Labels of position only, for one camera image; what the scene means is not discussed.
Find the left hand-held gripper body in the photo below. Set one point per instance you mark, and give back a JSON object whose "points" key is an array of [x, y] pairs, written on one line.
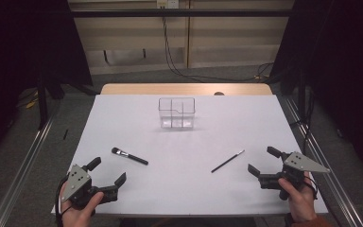
{"points": [[75, 183]]}

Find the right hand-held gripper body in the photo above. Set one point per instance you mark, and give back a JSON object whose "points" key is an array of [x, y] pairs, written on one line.
{"points": [[299, 164]]}

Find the thick black makeup brush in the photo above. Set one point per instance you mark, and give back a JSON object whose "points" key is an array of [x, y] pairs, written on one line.
{"points": [[129, 155]]}

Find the thin black eyeliner pencil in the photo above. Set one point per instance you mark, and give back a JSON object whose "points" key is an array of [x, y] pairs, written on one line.
{"points": [[227, 161]]}

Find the clear plastic organizer box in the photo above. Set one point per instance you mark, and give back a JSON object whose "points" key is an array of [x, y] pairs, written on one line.
{"points": [[176, 113]]}

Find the person's left hand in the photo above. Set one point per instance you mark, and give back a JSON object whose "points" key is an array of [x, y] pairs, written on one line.
{"points": [[75, 217]]}

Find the person's right hand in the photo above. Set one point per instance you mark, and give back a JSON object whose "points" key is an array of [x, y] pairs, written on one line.
{"points": [[301, 203]]}

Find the small black stick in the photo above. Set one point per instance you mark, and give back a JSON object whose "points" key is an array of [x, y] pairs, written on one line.
{"points": [[65, 134]]}

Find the black metal stand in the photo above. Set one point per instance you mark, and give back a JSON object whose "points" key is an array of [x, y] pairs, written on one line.
{"points": [[302, 97], [42, 101]]}

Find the white table sheet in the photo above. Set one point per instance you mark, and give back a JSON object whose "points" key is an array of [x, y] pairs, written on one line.
{"points": [[182, 189]]}

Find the wooden table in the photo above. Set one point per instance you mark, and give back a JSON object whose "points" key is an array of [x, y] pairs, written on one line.
{"points": [[170, 89]]}

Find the black curtain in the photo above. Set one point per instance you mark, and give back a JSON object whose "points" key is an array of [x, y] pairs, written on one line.
{"points": [[337, 63], [28, 47]]}

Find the black horizontal bar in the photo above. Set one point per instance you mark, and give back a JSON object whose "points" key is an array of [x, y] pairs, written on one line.
{"points": [[182, 13]]}

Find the metal floor rail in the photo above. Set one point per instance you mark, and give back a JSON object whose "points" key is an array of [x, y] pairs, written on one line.
{"points": [[324, 164], [22, 170]]}

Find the white wall socket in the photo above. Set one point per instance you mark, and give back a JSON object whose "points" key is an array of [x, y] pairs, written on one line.
{"points": [[168, 3]]}

